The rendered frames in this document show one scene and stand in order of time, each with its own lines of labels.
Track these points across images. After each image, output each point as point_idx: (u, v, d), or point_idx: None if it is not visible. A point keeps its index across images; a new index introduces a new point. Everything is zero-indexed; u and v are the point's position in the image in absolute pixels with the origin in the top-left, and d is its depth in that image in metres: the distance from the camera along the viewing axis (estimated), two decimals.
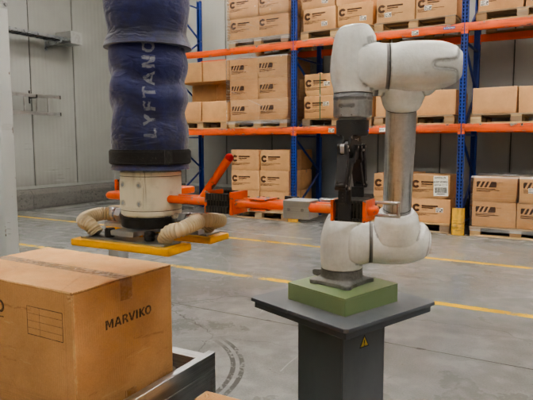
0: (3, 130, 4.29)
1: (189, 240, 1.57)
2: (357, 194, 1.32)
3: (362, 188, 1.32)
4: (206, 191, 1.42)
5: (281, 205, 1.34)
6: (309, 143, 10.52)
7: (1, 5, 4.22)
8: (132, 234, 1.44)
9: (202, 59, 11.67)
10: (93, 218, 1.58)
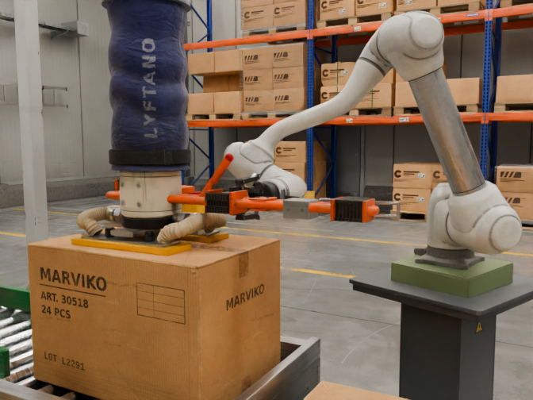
0: (32, 113, 4.08)
1: (189, 240, 1.57)
2: None
3: None
4: (206, 191, 1.42)
5: (281, 205, 1.34)
6: (323, 135, 10.34)
7: None
8: (132, 234, 1.44)
9: (212, 51, 11.45)
10: (93, 218, 1.58)
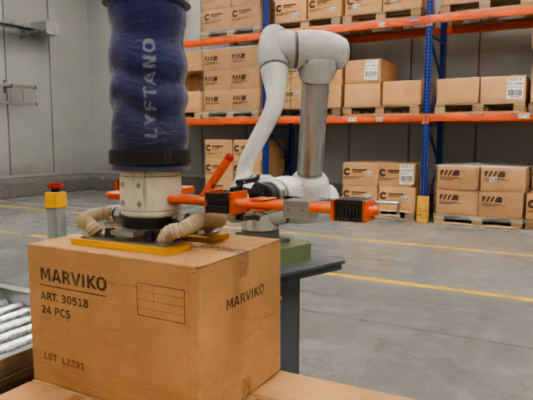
0: None
1: (189, 240, 1.57)
2: None
3: None
4: (206, 191, 1.42)
5: (281, 205, 1.34)
6: (282, 133, 10.68)
7: None
8: (132, 234, 1.44)
9: None
10: (93, 218, 1.58)
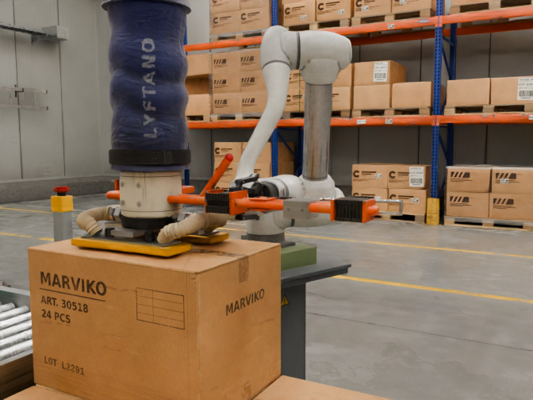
0: None
1: (189, 240, 1.57)
2: None
3: None
4: (206, 191, 1.42)
5: (281, 205, 1.34)
6: (292, 136, 10.67)
7: None
8: (132, 234, 1.44)
9: (187, 54, 11.80)
10: (93, 218, 1.58)
